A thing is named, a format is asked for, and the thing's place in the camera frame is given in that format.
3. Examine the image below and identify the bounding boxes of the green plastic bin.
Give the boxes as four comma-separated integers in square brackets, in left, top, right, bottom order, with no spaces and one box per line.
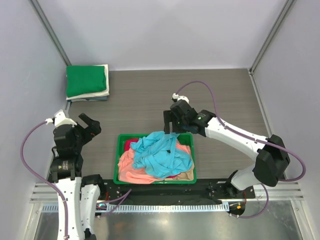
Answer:
[113,133,197,184]

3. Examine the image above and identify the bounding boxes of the light blue t shirt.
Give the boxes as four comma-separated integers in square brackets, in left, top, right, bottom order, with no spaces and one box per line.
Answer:
[130,131,193,179]

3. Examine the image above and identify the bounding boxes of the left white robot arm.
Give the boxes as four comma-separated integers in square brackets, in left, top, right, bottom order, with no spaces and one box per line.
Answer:
[50,110,106,240]

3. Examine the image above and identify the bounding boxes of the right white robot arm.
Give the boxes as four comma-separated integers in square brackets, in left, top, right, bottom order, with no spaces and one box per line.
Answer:
[163,100,290,198]

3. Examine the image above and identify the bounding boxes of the folded grey blue t shirt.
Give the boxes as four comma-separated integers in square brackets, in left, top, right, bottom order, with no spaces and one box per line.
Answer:
[67,96,108,103]

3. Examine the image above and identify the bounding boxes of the folded cream t shirt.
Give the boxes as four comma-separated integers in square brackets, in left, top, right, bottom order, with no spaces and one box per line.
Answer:
[65,64,110,101]

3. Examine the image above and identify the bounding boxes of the folded green t shirt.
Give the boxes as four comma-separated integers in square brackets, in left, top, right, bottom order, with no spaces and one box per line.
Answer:
[65,64,107,98]

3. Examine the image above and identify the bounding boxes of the red t shirt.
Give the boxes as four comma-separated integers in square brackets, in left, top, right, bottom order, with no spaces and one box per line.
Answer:
[124,138,139,152]

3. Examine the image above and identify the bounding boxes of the beige t shirt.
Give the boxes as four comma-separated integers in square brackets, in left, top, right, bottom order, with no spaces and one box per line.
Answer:
[164,168,195,181]

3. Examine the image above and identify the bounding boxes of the salmon pink t shirt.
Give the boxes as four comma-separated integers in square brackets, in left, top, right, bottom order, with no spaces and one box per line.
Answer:
[117,148,195,185]

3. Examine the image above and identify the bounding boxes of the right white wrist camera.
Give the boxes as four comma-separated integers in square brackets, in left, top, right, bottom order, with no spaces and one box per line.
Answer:
[171,93,190,103]

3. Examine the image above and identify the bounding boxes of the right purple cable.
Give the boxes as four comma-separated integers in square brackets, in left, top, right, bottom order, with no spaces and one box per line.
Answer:
[174,80,307,182]

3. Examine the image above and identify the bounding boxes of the purple cable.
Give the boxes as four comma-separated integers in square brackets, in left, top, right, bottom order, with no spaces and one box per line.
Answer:
[174,80,307,182]
[20,120,69,240]

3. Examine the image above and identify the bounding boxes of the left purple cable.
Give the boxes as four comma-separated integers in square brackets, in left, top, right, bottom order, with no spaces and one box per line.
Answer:
[20,120,69,240]

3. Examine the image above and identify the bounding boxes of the aluminium rail front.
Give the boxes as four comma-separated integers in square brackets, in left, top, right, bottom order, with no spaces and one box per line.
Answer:
[29,182,305,204]

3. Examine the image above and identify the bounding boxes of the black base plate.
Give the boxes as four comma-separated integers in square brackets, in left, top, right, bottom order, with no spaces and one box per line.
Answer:
[104,178,256,206]

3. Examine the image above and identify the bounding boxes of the white slotted cable duct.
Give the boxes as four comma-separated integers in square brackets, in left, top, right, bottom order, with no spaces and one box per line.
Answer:
[41,202,230,214]

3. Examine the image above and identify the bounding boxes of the left aluminium frame post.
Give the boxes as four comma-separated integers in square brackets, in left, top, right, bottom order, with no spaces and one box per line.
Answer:
[29,0,72,66]

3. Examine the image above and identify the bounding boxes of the aluminium frame post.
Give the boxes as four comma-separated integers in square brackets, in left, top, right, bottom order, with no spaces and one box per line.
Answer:
[248,0,296,76]
[29,0,72,66]

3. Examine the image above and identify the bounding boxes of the right aluminium frame post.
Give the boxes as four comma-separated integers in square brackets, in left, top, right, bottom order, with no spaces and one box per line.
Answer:
[248,0,296,76]

